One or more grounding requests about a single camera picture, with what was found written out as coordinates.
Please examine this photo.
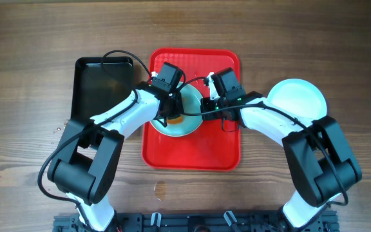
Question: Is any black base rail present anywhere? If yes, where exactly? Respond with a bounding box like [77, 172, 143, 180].
[52, 210, 340, 232]

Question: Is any right black cable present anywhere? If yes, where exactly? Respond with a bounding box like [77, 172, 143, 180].
[178, 75, 349, 207]

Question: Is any black cable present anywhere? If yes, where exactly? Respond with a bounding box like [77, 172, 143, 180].
[178, 75, 349, 207]
[37, 50, 154, 232]

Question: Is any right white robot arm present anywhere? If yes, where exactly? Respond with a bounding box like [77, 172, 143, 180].
[201, 68, 362, 231]

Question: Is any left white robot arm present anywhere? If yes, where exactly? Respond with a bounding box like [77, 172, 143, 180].
[40, 63, 185, 231]

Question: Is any red plastic tray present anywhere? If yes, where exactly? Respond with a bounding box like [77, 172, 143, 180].
[142, 48, 241, 171]

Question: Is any left black cable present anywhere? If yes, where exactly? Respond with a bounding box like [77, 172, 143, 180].
[37, 50, 154, 232]

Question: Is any black water basin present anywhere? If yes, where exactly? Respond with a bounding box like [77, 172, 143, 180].
[71, 56, 134, 119]

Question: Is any light blue plate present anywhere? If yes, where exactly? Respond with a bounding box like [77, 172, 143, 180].
[151, 85, 203, 137]
[267, 79, 327, 119]

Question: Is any orange green sponge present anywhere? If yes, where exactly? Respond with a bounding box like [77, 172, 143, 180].
[167, 115, 184, 124]

